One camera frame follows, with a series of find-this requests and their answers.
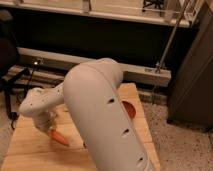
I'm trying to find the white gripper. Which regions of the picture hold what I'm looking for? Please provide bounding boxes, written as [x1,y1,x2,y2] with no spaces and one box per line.
[33,112,57,133]

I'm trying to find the orange pepper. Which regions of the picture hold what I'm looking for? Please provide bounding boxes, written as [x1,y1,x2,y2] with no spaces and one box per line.
[48,129,69,146]

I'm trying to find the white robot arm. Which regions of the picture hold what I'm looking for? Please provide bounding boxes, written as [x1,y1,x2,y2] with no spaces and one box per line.
[19,58,155,171]

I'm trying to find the black office chair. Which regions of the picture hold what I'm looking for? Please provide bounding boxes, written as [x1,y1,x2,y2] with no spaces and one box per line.
[0,10,30,120]

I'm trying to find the orange bowl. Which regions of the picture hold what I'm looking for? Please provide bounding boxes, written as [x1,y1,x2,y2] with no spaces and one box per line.
[123,101,136,119]

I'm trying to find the metal pole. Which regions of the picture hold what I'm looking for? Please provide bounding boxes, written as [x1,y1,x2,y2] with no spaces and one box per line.
[155,0,190,73]

